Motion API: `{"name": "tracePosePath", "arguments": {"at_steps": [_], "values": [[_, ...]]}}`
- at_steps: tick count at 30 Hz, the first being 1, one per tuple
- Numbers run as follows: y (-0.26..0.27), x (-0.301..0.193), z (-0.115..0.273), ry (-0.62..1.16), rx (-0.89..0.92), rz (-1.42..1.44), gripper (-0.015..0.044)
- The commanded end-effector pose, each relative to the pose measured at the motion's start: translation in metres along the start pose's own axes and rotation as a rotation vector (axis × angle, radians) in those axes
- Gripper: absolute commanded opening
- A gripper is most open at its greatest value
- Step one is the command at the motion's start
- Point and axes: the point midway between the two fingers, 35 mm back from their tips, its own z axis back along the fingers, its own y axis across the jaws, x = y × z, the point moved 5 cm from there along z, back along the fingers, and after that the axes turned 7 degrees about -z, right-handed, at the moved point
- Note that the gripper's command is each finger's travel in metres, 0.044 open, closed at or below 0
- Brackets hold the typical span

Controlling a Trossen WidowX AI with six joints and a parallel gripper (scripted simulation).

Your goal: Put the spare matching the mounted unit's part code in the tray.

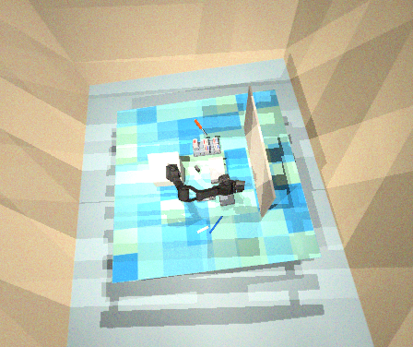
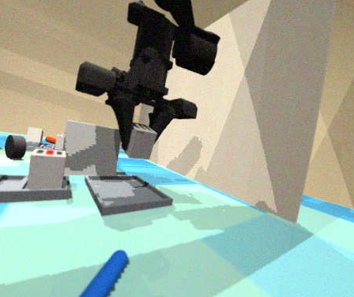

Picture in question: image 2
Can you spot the orange-handled screwdriver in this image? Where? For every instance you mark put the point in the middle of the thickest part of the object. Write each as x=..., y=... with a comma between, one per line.
x=51, y=140

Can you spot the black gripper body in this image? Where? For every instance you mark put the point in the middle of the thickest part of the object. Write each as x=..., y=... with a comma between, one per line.
x=148, y=73

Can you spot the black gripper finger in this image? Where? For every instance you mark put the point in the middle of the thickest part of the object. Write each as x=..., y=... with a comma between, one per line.
x=124, y=112
x=158, y=121

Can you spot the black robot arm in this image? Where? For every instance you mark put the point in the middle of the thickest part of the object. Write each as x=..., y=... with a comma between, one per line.
x=194, y=49

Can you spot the black cylinder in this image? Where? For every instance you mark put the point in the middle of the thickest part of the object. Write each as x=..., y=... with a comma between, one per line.
x=15, y=146

